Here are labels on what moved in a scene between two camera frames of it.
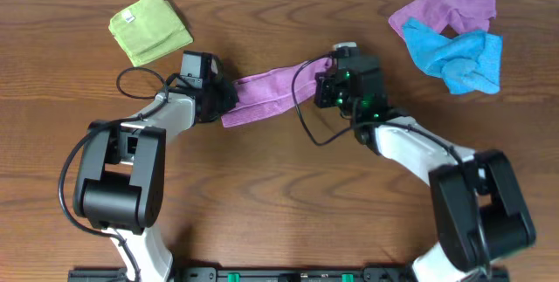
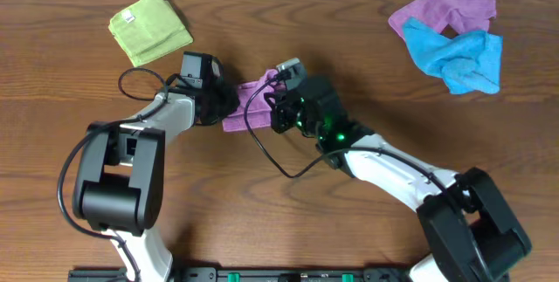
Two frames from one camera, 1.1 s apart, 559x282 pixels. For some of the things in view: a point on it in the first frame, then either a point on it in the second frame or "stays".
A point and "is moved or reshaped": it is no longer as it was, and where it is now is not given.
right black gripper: [325, 85] to [278, 100]
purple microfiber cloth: [272, 92] is moved or reshaped
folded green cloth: [149, 29] stays
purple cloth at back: [465, 12] stays
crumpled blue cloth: [469, 62] stays
